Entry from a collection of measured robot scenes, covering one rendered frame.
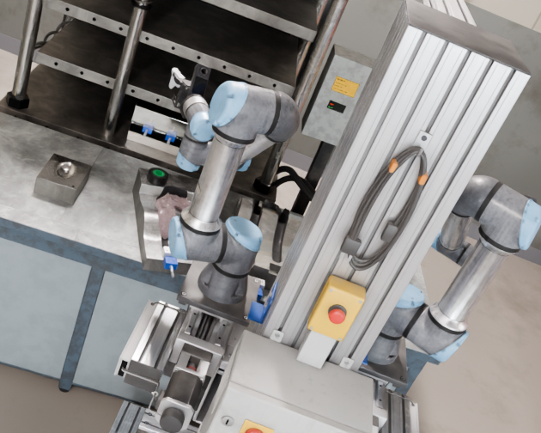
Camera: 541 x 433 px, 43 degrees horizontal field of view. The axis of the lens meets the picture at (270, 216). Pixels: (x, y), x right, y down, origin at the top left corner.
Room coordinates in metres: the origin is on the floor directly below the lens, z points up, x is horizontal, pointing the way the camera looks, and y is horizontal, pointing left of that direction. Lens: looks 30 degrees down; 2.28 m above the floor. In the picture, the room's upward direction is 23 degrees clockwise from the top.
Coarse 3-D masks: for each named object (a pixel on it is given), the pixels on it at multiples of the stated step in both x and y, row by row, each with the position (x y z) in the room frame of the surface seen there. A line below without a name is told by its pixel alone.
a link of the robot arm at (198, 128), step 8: (192, 104) 1.87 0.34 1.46; (200, 104) 1.87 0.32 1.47; (192, 112) 1.83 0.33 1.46; (200, 112) 1.82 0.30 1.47; (208, 112) 1.84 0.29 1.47; (192, 120) 1.80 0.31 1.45; (200, 120) 1.78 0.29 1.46; (208, 120) 1.79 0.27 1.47; (192, 128) 1.78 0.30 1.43; (200, 128) 1.78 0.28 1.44; (208, 128) 1.79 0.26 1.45; (192, 136) 1.80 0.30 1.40; (200, 136) 1.78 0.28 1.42; (208, 136) 1.79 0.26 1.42
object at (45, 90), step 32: (32, 96) 2.78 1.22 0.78; (64, 96) 2.91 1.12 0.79; (96, 96) 3.04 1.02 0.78; (128, 96) 3.19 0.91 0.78; (64, 128) 2.63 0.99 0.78; (96, 128) 2.74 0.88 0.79; (128, 128) 2.86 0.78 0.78; (160, 160) 2.70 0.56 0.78; (256, 160) 3.09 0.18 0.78; (256, 192) 2.78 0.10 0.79
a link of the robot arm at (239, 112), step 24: (216, 96) 1.59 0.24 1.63; (240, 96) 1.55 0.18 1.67; (264, 96) 1.60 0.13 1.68; (216, 120) 1.53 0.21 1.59; (240, 120) 1.55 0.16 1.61; (264, 120) 1.57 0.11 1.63; (216, 144) 1.57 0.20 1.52; (240, 144) 1.56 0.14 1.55; (216, 168) 1.56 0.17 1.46; (216, 192) 1.56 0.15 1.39; (192, 216) 1.57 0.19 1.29; (216, 216) 1.59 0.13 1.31; (168, 240) 1.60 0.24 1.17; (192, 240) 1.55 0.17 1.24; (216, 240) 1.59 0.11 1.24
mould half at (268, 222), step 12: (240, 204) 2.36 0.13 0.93; (252, 204) 2.39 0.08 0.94; (240, 216) 2.32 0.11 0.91; (264, 216) 2.36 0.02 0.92; (276, 216) 2.39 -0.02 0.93; (300, 216) 2.46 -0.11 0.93; (264, 228) 2.32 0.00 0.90; (288, 228) 2.36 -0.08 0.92; (264, 240) 2.27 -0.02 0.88; (288, 240) 2.32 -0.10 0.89; (264, 252) 2.18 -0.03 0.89; (264, 264) 2.10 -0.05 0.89; (276, 264) 2.13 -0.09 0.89; (252, 276) 2.07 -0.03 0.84; (264, 276) 2.08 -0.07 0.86; (276, 276) 2.09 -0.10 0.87; (264, 288) 2.08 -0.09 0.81
